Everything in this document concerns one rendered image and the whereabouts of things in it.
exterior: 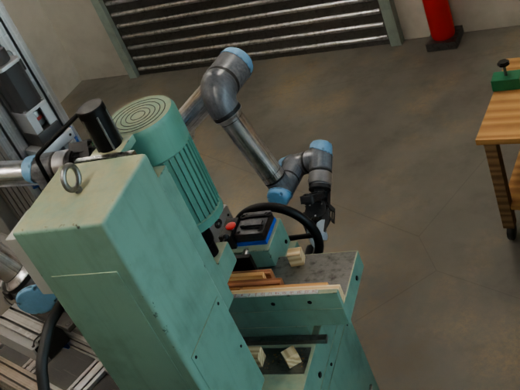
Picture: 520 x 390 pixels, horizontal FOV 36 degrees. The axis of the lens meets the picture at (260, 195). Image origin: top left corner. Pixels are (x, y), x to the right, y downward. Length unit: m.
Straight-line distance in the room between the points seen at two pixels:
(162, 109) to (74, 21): 4.41
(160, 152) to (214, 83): 0.68
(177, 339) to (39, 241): 0.35
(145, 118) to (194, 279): 0.37
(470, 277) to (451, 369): 0.46
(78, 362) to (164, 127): 1.80
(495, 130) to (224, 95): 1.13
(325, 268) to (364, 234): 1.52
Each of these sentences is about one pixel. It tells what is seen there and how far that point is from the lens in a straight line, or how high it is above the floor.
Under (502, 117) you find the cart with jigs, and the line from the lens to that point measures 3.16.
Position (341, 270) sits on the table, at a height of 0.90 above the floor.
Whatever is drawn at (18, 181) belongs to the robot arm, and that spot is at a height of 1.29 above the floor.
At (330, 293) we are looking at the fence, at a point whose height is 0.95.
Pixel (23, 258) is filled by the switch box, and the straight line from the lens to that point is 1.71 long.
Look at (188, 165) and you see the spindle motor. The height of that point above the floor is 1.37.
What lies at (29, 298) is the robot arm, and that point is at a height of 1.01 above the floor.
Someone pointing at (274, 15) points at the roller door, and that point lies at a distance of 5.25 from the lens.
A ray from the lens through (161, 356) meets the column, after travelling 1.72.
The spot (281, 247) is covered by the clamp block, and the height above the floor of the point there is 0.91.
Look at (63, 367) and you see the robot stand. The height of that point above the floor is 0.21.
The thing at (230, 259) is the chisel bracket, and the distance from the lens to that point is 2.07.
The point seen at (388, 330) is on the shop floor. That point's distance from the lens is 3.17.
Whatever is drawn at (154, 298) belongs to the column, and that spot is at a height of 1.30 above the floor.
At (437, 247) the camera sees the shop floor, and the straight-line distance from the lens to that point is 3.45.
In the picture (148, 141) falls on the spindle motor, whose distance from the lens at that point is 1.76.
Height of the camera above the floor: 2.25
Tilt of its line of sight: 33 degrees down
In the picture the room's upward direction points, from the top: 24 degrees counter-clockwise
